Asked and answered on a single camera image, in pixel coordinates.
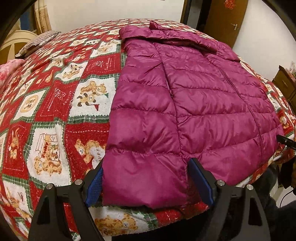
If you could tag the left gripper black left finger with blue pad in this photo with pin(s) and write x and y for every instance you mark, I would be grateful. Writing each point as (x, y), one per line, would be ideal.
(49, 221)

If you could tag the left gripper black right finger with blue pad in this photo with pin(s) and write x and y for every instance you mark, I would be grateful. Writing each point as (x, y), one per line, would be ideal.
(234, 213)

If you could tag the magenta quilted down jacket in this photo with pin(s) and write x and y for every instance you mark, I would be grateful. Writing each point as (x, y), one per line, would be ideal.
(182, 96)

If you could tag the dark wooden dresser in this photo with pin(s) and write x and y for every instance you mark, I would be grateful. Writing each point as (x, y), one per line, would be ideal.
(286, 84)

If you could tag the brown wooden door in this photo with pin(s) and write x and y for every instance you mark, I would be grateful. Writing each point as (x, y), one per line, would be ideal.
(225, 19)

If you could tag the pink floral folded blanket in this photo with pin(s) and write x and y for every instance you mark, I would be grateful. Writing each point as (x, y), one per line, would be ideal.
(8, 68)

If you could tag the grey striped pillow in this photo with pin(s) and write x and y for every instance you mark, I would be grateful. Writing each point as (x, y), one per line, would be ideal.
(36, 43)

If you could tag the beige curved headboard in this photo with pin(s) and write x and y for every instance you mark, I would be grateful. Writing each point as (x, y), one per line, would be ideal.
(13, 43)

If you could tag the beige patterned curtain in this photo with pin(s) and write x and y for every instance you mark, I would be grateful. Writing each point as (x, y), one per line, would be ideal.
(42, 17)

